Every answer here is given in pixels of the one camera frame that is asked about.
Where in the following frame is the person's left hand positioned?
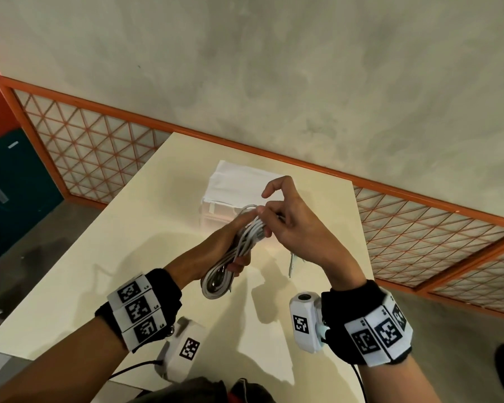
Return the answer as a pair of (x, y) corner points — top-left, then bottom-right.
(164, 210), (261, 289)

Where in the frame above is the person's right hand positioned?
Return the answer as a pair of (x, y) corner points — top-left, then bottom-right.
(256, 175), (367, 292)

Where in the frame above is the white cable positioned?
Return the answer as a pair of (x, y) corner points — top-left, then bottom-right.
(200, 204), (278, 300)

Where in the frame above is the person's left forearm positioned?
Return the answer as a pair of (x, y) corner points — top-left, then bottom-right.
(0, 318), (132, 403)

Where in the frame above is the person's right forearm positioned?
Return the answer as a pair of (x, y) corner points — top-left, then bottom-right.
(367, 355), (442, 403)

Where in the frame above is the white flat box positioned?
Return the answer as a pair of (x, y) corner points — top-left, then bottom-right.
(199, 160), (287, 232)

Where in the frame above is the black left wristband with markers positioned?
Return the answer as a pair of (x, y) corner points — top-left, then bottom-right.
(94, 268), (184, 354)

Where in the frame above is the black wristband with markers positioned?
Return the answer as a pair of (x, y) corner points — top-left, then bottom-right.
(320, 280), (415, 368)
(94, 268), (184, 354)

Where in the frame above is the black right wristband with markers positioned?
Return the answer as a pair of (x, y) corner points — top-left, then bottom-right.
(320, 280), (415, 368)

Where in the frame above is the person's dark clothing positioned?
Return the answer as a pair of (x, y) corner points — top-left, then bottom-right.
(132, 376), (278, 403)

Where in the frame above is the orange lattice railing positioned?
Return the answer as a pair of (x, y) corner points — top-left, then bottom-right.
(0, 75), (504, 323)

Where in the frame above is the dark teal door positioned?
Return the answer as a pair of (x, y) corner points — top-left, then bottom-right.
(0, 127), (64, 271)

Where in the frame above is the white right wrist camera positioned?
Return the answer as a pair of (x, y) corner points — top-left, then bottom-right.
(288, 291), (331, 354)

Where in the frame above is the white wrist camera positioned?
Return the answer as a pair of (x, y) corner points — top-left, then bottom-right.
(288, 291), (331, 354)
(155, 317), (209, 384)

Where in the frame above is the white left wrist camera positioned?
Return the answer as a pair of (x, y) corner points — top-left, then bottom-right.
(155, 317), (209, 384)

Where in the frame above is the black left camera cable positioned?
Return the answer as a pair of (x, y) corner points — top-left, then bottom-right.
(108, 359), (165, 381)

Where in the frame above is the black camera cable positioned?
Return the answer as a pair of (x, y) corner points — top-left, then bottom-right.
(350, 364), (368, 403)
(108, 359), (165, 381)

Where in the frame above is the black right camera cable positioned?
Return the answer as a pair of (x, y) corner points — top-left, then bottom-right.
(350, 364), (368, 403)

